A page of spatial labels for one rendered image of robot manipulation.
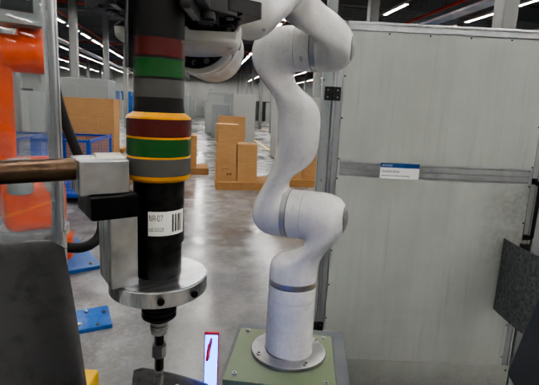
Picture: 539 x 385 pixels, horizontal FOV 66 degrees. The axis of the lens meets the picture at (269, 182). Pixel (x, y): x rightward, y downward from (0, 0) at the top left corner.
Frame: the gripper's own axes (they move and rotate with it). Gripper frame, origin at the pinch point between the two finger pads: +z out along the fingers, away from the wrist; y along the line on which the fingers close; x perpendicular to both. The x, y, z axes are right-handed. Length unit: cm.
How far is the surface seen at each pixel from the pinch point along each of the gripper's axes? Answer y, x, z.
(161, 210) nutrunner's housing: -0.8, -14.6, 1.8
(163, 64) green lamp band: -0.9, -5.1, 1.8
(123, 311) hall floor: 92, -163, -262
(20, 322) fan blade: 12.2, -26.1, -3.3
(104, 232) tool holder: 2.8, -16.1, 2.5
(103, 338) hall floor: 93, -163, -226
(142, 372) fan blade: 8, -45, -24
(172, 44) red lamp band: -1.4, -3.8, 1.5
